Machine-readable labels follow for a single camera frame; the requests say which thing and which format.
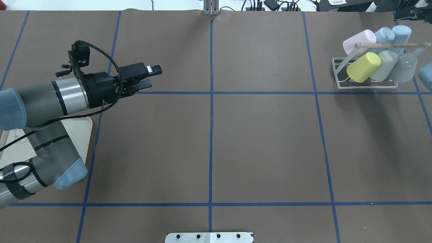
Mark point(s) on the blue plastic cup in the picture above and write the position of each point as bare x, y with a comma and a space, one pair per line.
402, 34
384, 35

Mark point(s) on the pink plastic cup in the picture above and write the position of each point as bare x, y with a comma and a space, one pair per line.
366, 37

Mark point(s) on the orange black usb hub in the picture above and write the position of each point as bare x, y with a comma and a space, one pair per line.
254, 5

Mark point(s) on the yellow plastic cup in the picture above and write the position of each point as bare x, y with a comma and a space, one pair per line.
360, 70

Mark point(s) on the black box with label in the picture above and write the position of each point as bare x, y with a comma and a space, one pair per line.
346, 6

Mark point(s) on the wooden rack dowel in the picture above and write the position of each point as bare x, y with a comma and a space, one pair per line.
405, 45

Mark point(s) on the cream plastic tray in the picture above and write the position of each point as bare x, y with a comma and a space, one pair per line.
79, 130

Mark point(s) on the cream plastic cup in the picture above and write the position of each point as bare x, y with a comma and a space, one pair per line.
388, 60

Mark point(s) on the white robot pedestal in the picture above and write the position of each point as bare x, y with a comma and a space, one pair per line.
210, 237

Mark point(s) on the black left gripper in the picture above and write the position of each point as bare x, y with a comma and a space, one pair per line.
100, 89

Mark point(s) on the grey plastic cup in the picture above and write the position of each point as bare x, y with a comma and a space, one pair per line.
404, 69

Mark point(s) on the aluminium frame post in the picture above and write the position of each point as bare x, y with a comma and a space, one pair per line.
211, 7

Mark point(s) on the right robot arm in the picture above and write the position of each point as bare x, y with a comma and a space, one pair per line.
425, 74

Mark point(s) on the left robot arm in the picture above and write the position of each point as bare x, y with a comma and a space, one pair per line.
40, 110

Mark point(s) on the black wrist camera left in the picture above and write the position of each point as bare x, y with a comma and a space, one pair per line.
79, 56

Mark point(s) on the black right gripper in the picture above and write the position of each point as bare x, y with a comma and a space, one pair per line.
412, 13

